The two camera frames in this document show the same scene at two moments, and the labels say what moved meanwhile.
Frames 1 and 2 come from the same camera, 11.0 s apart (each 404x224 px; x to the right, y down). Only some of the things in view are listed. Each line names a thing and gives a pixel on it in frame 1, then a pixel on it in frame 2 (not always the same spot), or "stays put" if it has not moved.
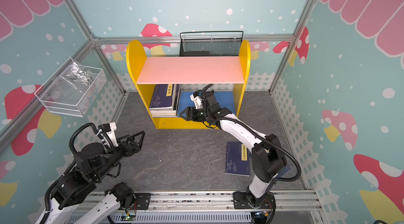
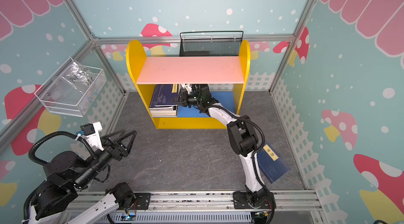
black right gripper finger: [188, 111] → [181, 98]
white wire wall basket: [73, 91] stays put
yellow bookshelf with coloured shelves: [228, 75] stays put
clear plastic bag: [79, 77] stays put
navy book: [238, 159] → [162, 94]
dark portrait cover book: [163, 113] stays put
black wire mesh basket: [210, 43] stays put
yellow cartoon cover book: [164, 115] stays put
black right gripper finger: [187, 118] → [182, 104]
